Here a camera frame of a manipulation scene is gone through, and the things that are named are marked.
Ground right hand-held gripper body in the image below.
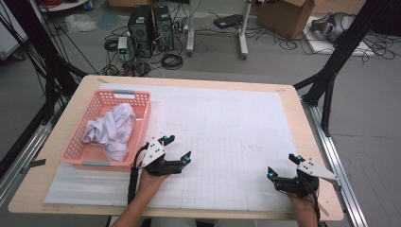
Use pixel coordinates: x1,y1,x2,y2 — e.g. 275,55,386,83
272,158,341,200

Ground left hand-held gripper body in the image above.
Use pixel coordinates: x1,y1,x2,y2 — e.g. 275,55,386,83
137,136,184,178

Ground lilac printed towel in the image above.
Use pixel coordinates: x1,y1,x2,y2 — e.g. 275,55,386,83
82,102,137,163

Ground pink plastic basket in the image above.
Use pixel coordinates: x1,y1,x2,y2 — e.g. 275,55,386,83
61,89,152,173

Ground person's left hand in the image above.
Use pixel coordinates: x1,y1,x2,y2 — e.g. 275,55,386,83
135,168,171,198

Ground person's right hand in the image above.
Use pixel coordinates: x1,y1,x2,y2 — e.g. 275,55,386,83
287,192,320,221

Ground white grid mat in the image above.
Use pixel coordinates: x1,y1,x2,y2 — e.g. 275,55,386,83
43,82,299,214

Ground person's grey trousers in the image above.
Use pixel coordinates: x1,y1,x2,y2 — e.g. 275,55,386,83
108,216,259,227

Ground white metal stand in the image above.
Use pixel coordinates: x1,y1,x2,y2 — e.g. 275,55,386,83
185,0,253,61

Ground small white power device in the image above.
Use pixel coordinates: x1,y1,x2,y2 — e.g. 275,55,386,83
116,36,130,61

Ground black computer tower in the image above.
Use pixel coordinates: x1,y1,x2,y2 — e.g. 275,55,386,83
127,4,155,60
152,5,175,53

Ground white floor board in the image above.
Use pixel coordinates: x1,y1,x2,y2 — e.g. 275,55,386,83
304,15,376,58

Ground flat black device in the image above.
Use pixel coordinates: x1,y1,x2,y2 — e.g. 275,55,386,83
213,13,244,30

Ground grey headset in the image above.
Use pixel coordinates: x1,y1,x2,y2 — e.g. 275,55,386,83
310,11,356,44

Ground open cardboard box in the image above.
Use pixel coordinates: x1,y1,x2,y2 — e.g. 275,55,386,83
256,0,316,41

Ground clear plastic bag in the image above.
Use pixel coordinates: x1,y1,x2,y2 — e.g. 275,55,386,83
64,12,98,34

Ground round white table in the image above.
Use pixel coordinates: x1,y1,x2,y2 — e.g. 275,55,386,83
37,0,89,13

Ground white cabinet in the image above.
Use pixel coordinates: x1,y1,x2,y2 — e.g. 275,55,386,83
0,12,29,61

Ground aluminium rail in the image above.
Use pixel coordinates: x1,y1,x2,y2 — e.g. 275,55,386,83
0,103,64,206
301,96,370,227

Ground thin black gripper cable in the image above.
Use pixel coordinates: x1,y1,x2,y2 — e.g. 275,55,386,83
310,192,323,227

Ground black sleeved gripper cable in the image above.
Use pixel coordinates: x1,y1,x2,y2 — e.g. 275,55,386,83
127,141,149,206

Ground coiled black cable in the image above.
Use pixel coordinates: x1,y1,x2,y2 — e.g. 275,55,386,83
161,53,184,71

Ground black metal frame post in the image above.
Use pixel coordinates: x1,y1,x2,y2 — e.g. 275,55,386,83
0,0,89,178
292,0,401,138

